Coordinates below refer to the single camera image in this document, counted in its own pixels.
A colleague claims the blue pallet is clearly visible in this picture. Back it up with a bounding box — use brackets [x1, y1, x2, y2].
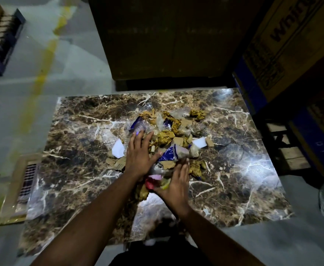
[0, 8, 26, 76]

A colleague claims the wooden pallet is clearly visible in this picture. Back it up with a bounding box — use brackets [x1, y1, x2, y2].
[264, 123, 312, 171]

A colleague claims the red plastic wrapper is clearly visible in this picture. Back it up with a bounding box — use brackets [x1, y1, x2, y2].
[145, 174, 171, 191]

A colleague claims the person's right hand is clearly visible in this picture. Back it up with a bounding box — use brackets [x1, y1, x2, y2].
[154, 157, 192, 216]

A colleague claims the person's left forearm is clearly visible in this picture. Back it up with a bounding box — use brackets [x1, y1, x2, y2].
[30, 173, 140, 266]

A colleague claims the person's right forearm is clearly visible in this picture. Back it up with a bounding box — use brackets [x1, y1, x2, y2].
[178, 205, 265, 266]

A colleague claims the pile of cardboard and paper scraps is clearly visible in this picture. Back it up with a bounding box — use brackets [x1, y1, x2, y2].
[105, 108, 215, 202]

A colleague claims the blue foil wrapper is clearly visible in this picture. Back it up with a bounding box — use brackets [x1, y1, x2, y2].
[158, 145, 179, 163]

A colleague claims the clear plastic film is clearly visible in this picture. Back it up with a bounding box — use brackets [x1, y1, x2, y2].
[26, 174, 50, 219]

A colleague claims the person's left hand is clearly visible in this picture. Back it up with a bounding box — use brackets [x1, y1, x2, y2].
[124, 130, 164, 182]

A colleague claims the person's dark clothing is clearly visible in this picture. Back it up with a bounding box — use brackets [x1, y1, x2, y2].
[109, 238, 212, 266]

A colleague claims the marble pattern table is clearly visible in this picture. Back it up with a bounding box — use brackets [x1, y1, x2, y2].
[18, 88, 294, 257]

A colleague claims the large dark cardboard box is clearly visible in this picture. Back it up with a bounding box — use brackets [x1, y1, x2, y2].
[88, 0, 262, 81]

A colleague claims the white paper piece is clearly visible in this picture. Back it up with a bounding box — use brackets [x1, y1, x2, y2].
[111, 138, 126, 159]
[192, 137, 208, 149]

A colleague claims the checked cloth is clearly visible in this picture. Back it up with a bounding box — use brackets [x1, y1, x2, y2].
[18, 163, 39, 204]

